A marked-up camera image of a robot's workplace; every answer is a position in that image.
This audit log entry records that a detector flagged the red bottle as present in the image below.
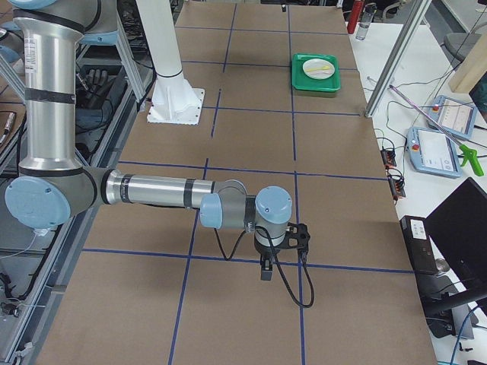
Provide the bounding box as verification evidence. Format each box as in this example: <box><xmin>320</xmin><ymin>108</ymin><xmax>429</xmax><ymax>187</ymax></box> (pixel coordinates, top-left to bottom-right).
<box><xmin>347</xmin><ymin>0</ymin><xmax>364</xmax><ymax>34</ymax></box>

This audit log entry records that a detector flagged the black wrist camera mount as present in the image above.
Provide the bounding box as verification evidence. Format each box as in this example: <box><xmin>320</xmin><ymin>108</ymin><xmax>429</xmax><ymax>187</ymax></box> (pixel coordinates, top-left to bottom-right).
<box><xmin>279</xmin><ymin>222</ymin><xmax>310</xmax><ymax>264</ymax></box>

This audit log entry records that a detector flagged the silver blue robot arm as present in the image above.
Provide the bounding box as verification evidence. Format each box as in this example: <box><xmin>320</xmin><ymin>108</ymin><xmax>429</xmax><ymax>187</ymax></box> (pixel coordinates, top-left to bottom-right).
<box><xmin>5</xmin><ymin>1</ymin><xmax>292</xmax><ymax>280</ymax></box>

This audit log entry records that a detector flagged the black monitor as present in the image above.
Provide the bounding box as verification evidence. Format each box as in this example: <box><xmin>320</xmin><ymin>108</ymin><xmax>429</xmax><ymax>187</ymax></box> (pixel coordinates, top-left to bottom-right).
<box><xmin>423</xmin><ymin>177</ymin><xmax>486</xmax><ymax>316</ymax></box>

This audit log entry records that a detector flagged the orange black connector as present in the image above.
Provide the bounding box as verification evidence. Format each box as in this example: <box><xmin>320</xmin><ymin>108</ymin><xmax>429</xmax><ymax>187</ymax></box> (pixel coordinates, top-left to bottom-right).
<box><xmin>388</xmin><ymin>175</ymin><xmax>406</xmax><ymax>201</ymax></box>
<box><xmin>380</xmin><ymin>148</ymin><xmax>396</xmax><ymax>169</ymax></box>

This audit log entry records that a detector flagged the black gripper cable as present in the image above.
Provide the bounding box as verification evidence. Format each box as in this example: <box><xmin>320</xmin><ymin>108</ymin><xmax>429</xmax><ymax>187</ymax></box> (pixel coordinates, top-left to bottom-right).
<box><xmin>212</xmin><ymin>226</ymin><xmax>315</xmax><ymax>308</ymax></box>

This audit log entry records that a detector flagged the green plastic tray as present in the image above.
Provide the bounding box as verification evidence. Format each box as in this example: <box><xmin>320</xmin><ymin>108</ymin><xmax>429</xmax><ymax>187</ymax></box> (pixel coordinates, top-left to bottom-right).
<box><xmin>291</xmin><ymin>53</ymin><xmax>341</xmax><ymax>93</ymax></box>

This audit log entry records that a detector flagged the lower orange black connector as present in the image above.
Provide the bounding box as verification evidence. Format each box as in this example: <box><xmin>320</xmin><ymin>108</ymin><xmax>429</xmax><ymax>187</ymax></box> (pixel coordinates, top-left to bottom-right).
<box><xmin>388</xmin><ymin>175</ymin><xmax>406</xmax><ymax>201</ymax></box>

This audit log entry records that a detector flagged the clear water bottle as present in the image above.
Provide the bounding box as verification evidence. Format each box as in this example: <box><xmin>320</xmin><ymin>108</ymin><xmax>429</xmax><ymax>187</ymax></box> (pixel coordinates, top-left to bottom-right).
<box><xmin>355</xmin><ymin>2</ymin><xmax>377</xmax><ymax>40</ymax></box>

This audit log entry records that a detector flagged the near blue teach pendant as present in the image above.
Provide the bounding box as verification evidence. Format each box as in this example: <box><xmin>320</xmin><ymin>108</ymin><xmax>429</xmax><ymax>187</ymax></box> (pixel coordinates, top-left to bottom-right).
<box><xmin>406</xmin><ymin>127</ymin><xmax>462</xmax><ymax>179</ymax></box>

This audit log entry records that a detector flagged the upper orange black connector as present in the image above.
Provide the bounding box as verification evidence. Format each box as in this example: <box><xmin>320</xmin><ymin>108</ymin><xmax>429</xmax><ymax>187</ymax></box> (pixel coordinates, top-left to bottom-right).
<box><xmin>380</xmin><ymin>148</ymin><xmax>396</xmax><ymax>169</ymax></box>

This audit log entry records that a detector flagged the yellow plastic spoon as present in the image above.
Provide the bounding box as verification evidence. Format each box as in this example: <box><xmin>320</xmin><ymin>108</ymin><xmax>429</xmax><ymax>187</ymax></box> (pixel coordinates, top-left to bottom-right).
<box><xmin>307</xmin><ymin>66</ymin><xmax>331</xmax><ymax>72</ymax></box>

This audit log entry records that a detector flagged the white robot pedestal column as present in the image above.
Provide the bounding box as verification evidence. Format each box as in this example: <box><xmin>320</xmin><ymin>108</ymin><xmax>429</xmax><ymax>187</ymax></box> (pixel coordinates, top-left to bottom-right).
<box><xmin>136</xmin><ymin>0</ymin><xmax>205</xmax><ymax>125</ymax></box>

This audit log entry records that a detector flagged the white round plate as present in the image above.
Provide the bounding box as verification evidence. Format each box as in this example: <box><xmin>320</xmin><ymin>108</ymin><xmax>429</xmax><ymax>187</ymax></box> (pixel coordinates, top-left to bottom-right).
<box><xmin>302</xmin><ymin>59</ymin><xmax>336</xmax><ymax>80</ymax></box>

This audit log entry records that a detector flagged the aluminium frame post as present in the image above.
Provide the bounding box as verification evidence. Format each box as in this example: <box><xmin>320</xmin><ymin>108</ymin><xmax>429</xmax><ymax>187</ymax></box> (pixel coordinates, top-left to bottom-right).
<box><xmin>364</xmin><ymin>0</ymin><xmax>432</xmax><ymax>118</ymax></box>

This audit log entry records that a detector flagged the far blue teach pendant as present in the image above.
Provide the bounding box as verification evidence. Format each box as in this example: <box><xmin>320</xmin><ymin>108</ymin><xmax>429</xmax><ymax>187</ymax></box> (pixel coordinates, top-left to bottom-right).
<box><xmin>426</xmin><ymin>95</ymin><xmax>478</xmax><ymax>140</ymax></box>

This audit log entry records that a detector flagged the silver reacher grabber tool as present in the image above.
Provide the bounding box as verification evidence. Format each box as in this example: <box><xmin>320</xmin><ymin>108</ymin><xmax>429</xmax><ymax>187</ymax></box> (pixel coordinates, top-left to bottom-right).
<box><xmin>388</xmin><ymin>84</ymin><xmax>485</xmax><ymax>176</ymax></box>

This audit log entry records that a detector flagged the blue teach pendant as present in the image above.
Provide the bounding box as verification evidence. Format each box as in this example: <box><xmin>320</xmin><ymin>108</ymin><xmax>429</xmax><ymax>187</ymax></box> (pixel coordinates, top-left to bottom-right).
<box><xmin>426</xmin><ymin>95</ymin><xmax>478</xmax><ymax>140</ymax></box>
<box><xmin>406</xmin><ymin>127</ymin><xmax>462</xmax><ymax>179</ymax></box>

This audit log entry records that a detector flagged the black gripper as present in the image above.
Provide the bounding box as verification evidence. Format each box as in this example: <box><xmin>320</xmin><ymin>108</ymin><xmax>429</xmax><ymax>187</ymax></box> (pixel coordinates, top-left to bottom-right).
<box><xmin>254</xmin><ymin>240</ymin><xmax>281</xmax><ymax>281</ymax></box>

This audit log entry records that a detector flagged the black desktop box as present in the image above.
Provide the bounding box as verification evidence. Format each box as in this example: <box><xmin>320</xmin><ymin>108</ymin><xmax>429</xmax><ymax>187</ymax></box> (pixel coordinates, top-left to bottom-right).
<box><xmin>399</xmin><ymin>215</ymin><xmax>450</xmax><ymax>277</ymax></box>

